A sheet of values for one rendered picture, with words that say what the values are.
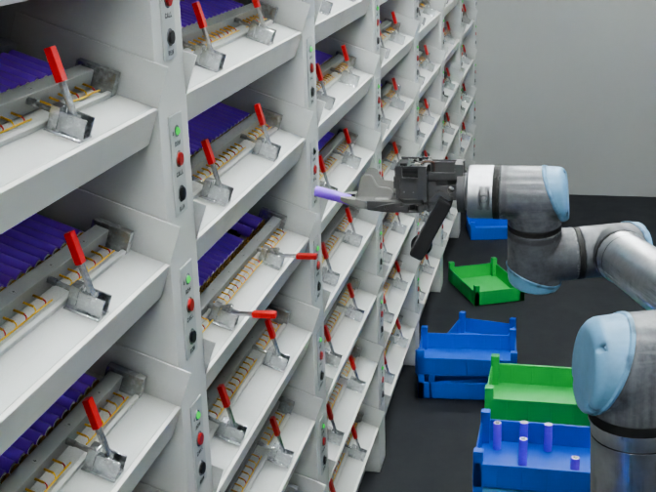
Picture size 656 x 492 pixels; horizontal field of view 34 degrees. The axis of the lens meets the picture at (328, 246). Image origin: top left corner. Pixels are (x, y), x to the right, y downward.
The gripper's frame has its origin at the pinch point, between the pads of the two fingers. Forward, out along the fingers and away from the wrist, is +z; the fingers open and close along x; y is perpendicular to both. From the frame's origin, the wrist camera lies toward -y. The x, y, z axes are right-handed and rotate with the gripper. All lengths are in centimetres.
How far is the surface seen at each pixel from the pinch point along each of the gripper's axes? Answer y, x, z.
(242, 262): -5.4, 18.3, 14.2
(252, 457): -44.6, 11.6, 16.9
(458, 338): -86, -146, -4
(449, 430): -98, -106, -5
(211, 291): -5.2, 32.5, 14.8
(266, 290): -9.5, 20.0, 10.0
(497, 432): -62, -37, -23
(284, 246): -8.7, -0.3, 12.2
